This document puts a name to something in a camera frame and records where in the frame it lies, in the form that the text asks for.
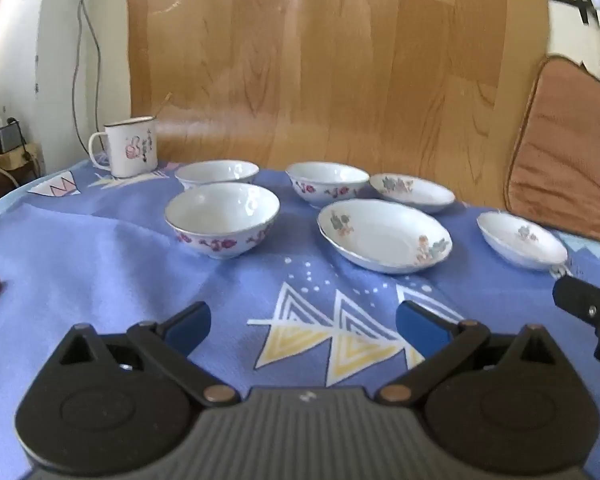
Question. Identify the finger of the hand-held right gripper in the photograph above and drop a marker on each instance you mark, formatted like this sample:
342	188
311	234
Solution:
580	300

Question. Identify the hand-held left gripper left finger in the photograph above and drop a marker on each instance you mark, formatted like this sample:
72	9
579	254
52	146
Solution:
192	326

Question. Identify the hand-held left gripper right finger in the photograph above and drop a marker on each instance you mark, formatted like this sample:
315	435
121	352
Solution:
420	328

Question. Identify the small floral white plate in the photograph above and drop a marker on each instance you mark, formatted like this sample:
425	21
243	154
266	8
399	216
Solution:
520	242
410	192

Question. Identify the large floral white plate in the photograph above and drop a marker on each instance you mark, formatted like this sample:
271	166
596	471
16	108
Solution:
380	235

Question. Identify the large floral white bowl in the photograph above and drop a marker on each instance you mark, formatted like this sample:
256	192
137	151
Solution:
222	210

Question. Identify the blue printed tablecloth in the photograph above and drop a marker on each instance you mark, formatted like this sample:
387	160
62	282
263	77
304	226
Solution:
80	260

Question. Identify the brown seat cushion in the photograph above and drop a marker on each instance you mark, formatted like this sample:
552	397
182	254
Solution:
570	160

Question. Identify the white enamel mug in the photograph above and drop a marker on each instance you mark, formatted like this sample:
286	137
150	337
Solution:
130	150

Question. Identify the thin wooden stick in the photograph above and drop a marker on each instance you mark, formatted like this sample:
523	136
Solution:
162	105

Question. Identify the tan box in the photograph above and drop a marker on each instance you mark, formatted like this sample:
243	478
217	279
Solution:
15	160

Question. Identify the dark power adapter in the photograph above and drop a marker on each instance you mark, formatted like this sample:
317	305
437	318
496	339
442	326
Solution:
9	136

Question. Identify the wooden board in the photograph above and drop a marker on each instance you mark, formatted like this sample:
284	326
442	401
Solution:
330	60

